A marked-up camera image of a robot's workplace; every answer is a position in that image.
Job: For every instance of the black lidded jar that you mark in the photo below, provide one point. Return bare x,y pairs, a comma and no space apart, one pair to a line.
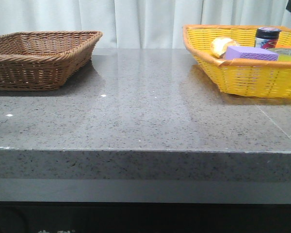
266,37

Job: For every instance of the brown wicker basket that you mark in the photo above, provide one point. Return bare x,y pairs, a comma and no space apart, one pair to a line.
44,60

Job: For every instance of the purple foam block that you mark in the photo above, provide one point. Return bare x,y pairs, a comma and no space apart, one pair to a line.
235,52

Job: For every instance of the yellow packing tape roll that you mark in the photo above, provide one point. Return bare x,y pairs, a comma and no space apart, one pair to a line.
284,54

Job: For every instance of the orange carrot toy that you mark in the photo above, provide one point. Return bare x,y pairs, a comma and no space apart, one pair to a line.
283,46

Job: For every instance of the beige bread roll toy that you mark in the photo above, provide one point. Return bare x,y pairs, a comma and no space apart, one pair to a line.
219,45

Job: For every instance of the white curtain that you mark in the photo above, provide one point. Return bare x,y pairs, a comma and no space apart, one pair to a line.
137,24

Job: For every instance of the yellow woven basket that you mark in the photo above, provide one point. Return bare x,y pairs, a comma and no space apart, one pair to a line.
243,77

